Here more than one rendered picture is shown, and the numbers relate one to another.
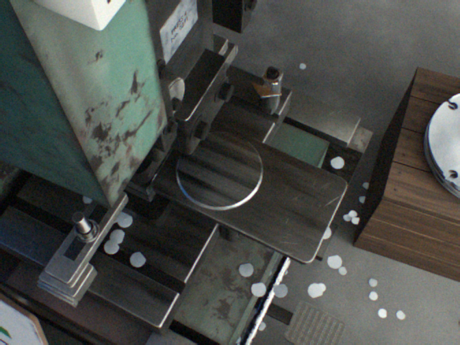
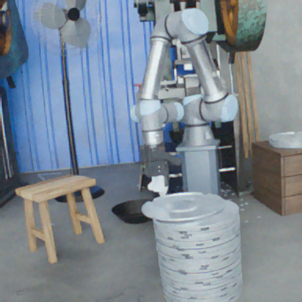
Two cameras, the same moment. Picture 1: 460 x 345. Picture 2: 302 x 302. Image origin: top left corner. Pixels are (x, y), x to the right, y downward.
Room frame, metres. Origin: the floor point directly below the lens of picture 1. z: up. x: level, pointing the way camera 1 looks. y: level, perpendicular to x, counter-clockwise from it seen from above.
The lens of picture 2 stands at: (-1.07, -2.08, 0.76)
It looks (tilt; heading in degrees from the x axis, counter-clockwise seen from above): 9 degrees down; 55
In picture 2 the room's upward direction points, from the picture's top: 5 degrees counter-clockwise
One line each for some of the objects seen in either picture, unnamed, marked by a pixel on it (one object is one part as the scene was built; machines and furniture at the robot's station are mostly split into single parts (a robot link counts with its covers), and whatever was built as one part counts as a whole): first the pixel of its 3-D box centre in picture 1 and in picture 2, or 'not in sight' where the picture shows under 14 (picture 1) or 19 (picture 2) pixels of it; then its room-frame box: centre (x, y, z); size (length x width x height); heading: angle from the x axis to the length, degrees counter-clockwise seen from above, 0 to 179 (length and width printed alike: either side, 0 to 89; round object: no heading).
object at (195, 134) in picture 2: not in sight; (197, 133); (-0.02, -0.55, 0.50); 0.15 x 0.15 x 0.10
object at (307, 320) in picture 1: (225, 287); not in sight; (0.35, 0.00, 0.14); 0.59 x 0.10 x 0.05; 63
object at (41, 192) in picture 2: not in sight; (60, 216); (-0.67, -0.26, 0.16); 0.34 x 0.24 x 0.34; 16
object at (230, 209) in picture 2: not in sight; (195, 211); (-0.38, -1.03, 0.32); 0.29 x 0.29 x 0.01
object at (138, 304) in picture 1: (152, 166); (189, 90); (0.42, 0.12, 0.67); 0.45 x 0.30 x 0.06; 153
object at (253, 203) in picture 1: (248, 200); (192, 85); (0.33, -0.03, 0.72); 0.25 x 0.14 x 0.14; 63
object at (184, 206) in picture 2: not in sight; (182, 205); (-0.38, -0.96, 0.32); 0.29 x 0.29 x 0.01
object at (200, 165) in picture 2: not in sight; (202, 189); (-0.02, -0.55, 0.23); 0.19 x 0.19 x 0.45; 46
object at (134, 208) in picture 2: not in sight; (137, 212); (-0.18, -0.12, 0.04); 0.30 x 0.30 x 0.07
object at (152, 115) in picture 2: not in sight; (151, 116); (-0.40, -0.82, 0.64); 0.09 x 0.08 x 0.11; 18
